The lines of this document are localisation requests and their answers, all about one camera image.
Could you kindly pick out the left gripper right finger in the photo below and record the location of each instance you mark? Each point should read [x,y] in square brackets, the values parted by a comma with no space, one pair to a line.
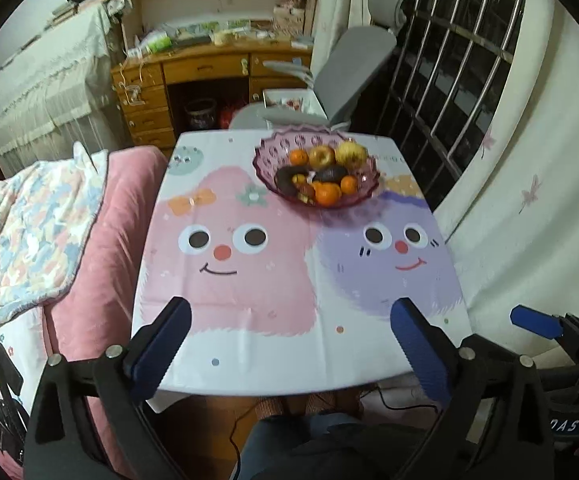
[493,420]

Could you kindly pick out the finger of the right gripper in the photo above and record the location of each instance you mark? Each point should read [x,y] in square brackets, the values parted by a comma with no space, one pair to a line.
[536,322]

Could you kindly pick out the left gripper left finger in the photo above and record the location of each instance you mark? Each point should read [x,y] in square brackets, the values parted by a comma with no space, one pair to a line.
[127,377]

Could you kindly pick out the small mandarin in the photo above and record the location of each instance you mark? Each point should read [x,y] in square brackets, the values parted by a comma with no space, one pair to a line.
[349,185]

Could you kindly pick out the yellow spotted pear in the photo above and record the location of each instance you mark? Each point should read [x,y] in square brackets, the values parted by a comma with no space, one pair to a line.
[351,155]

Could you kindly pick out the large orange with stem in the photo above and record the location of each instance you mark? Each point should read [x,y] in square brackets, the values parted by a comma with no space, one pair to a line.
[298,157]

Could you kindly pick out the small red lychee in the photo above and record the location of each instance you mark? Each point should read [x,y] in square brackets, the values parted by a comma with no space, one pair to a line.
[306,190]

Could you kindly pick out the pink bed blanket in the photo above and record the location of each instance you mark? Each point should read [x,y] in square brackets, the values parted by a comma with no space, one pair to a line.
[96,312]

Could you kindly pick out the white curtain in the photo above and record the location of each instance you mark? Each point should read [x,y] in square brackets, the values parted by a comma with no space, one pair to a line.
[511,223]

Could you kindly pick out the floral quilt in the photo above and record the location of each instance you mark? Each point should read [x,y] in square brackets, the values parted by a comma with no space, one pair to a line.
[47,211]

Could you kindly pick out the cartoon printed tablecloth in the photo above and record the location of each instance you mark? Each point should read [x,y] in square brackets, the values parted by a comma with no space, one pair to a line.
[287,298]

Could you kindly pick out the overripe dark banana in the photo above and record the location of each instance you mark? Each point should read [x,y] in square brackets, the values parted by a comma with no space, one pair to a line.
[285,185]

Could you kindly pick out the dark avocado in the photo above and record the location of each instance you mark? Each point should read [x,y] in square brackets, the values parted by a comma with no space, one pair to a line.
[330,174]

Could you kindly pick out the pink plastic fruit tray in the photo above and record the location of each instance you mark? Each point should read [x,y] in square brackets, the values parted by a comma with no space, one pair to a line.
[272,154]

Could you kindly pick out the yellow red apple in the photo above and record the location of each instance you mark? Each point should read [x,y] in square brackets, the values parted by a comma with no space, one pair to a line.
[321,156]

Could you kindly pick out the lace covered furniture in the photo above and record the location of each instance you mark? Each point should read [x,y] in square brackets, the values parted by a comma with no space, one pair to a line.
[59,91]

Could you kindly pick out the wooden desk with drawers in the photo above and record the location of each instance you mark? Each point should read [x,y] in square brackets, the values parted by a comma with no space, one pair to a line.
[199,87]

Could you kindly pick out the metal window grille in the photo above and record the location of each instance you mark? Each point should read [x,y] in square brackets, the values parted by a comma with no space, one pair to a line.
[447,76]

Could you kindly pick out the grey office chair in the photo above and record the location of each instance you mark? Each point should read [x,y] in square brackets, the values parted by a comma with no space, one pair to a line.
[331,94]

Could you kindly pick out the wooden bookshelf with books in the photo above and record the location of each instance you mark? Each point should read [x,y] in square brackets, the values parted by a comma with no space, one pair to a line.
[146,15]

